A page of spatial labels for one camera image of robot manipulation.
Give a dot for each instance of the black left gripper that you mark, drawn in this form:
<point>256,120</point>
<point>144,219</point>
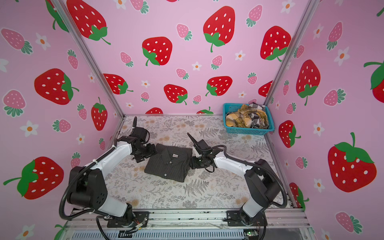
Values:
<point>152,151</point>

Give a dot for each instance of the yellow plaid shirt in basket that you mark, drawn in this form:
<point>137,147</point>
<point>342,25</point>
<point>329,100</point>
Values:
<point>239,118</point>

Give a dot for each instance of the teal plastic basket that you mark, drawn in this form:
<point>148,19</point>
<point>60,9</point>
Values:
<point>229,108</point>

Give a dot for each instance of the aluminium right corner post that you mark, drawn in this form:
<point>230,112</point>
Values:
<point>300,31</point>

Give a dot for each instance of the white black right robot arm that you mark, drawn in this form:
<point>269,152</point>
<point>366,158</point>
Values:
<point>264,186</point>

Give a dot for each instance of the dark grey pinstriped shirt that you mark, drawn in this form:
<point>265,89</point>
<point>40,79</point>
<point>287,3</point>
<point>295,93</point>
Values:
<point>171,162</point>

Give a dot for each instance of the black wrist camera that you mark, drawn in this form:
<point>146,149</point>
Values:
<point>202,148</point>
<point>141,134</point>

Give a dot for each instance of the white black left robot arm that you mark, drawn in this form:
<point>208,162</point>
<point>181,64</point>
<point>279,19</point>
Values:
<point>87,191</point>

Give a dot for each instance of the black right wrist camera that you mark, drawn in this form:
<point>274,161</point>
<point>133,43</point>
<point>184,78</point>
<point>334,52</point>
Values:
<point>202,148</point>

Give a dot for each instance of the aluminium corner post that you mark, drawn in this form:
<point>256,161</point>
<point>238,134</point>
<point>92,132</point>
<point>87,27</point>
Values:
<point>78,38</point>
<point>300,31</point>

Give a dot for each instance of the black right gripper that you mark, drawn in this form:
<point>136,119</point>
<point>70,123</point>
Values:
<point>193,164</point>

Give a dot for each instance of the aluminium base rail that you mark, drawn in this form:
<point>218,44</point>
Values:
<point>192,224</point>

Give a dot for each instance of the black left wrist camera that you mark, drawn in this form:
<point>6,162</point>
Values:
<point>141,134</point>

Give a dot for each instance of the aluminium left corner post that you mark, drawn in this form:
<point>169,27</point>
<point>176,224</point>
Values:
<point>78,38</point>

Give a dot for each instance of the grey white shirt in basket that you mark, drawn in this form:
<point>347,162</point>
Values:
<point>259,116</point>

